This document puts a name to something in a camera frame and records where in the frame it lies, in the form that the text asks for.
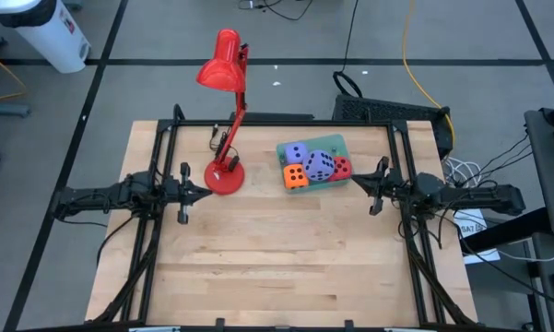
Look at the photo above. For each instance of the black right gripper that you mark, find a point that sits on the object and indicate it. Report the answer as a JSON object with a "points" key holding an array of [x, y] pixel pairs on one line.
{"points": [[389, 186]]}

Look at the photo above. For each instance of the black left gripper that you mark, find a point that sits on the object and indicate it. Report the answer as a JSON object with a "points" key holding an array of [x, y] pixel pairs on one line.
{"points": [[180, 193]]}

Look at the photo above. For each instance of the large red foam die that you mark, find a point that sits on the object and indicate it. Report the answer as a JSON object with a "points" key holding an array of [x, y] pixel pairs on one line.
{"points": [[343, 168]]}

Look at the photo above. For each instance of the large purple foam die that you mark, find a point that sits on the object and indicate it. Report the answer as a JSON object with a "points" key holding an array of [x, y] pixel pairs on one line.
{"points": [[319, 166], [295, 153]]}

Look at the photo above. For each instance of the large orange foam die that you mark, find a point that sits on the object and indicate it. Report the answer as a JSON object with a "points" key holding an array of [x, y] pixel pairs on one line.
{"points": [[296, 176]]}

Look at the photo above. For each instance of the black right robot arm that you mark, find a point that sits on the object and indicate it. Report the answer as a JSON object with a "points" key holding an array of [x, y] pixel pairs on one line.
{"points": [[479, 198]]}

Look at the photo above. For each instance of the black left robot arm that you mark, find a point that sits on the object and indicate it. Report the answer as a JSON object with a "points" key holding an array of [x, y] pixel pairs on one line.
{"points": [[101, 198]]}

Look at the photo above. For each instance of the green translucent plastic bin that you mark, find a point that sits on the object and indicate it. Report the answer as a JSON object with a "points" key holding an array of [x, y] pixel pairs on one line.
{"points": [[341, 140]]}

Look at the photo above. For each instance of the black computer case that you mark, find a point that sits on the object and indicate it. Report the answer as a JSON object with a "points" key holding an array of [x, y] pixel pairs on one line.
{"points": [[387, 110]]}

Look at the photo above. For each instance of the white paper sheet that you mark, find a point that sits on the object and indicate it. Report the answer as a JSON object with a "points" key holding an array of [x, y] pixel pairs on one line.
{"points": [[472, 226]]}

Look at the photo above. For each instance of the red desk lamp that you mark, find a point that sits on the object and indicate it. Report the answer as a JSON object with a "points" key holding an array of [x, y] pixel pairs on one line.
{"points": [[221, 69]]}

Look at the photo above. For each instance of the grey side desk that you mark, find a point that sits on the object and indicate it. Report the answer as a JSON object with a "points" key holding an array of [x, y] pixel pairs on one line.
{"points": [[541, 161]]}

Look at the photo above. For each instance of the grey flat floor base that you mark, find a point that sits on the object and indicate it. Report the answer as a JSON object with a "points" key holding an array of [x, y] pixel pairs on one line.
{"points": [[4, 109]]}

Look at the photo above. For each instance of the white trash can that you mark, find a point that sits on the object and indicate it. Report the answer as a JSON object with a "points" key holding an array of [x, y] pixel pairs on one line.
{"points": [[50, 37]]}

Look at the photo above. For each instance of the black metal table frame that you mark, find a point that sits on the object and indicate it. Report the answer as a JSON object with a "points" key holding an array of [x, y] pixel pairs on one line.
{"points": [[281, 123]]}

